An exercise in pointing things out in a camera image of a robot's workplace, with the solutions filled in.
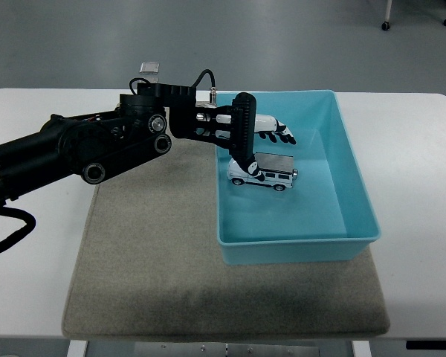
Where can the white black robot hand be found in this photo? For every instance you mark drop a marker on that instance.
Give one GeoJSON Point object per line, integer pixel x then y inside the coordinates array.
{"type": "Point", "coordinates": [243, 126]}

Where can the white toy car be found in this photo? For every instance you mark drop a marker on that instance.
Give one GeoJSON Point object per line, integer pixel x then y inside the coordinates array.
{"type": "Point", "coordinates": [275, 175]}

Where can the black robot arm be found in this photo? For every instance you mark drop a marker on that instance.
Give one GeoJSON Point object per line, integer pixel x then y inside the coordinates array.
{"type": "Point", "coordinates": [78, 148]}

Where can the blue plastic box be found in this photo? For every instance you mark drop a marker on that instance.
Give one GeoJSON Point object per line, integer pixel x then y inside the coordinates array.
{"type": "Point", "coordinates": [301, 212]}

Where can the silver floor plate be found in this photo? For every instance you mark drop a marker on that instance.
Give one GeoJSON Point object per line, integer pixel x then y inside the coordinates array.
{"type": "Point", "coordinates": [149, 67]}
{"type": "Point", "coordinates": [151, 79]}

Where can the grey felt mat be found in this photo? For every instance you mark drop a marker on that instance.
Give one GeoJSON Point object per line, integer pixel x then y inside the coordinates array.
{"type": "Point", "coordinates": [152, 260]}

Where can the white cart leg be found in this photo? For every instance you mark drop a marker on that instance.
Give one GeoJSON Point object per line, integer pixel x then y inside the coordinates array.
{"type": "Point", "coordinates": [388, 9]}

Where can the grey metal plate with screws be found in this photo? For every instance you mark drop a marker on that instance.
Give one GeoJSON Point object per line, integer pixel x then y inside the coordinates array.
{"type": "Point", "coordinates": [226, 350]}

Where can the white table leg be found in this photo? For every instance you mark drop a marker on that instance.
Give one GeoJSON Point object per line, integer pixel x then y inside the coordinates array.
{"type": "Point", "coordinates": [77, 349]}
{"type": "Point", "coordinates": [361, 349]}

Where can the black table control panel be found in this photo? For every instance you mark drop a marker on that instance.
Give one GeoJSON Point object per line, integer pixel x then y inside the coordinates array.
{"type": "Point", "coordinates": [433, 345]}

